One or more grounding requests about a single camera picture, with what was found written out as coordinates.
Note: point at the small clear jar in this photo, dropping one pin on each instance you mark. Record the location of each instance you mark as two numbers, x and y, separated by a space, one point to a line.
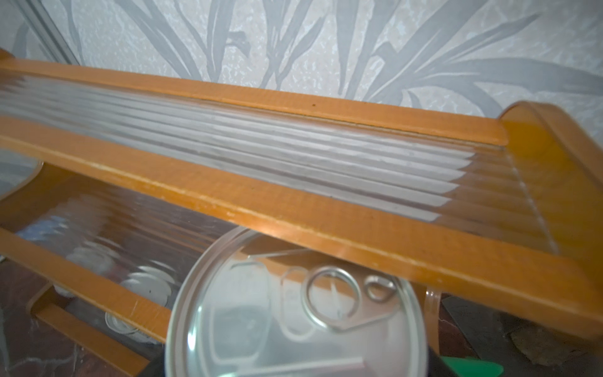
94 257

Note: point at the orange wooden three-tier shelf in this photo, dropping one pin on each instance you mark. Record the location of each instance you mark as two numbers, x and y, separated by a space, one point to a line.
503 212

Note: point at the purple label tin can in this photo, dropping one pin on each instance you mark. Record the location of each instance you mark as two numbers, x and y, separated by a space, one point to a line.
122 328

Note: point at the green wooden-handled garden trowel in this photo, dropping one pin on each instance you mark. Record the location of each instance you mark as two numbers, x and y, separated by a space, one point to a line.
468 367

